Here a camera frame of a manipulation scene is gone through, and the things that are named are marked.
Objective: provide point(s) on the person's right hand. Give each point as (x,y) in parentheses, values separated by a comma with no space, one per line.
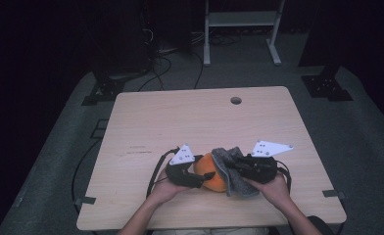
(275,192)

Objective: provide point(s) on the grey table edge bracket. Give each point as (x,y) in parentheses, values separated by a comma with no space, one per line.
(85,200)
(333,193)

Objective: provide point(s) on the dark cabinet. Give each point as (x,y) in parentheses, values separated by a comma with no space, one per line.
(124,39)

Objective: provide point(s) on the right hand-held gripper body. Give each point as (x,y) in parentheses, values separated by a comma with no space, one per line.
(260,169)

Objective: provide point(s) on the orange plush toy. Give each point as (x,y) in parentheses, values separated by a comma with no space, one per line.
(206,171)

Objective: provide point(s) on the person's left hand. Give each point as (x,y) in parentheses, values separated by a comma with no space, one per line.
(164,191)

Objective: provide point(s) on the white metal stand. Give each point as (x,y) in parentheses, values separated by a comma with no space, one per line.
(240,19)

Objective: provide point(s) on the grey felt cloth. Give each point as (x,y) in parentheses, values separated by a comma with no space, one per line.
(235,184)

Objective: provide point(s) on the black stand base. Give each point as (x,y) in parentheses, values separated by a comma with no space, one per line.
(105,91)
(325,86)

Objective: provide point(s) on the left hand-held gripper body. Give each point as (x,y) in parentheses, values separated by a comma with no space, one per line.
(182,176)

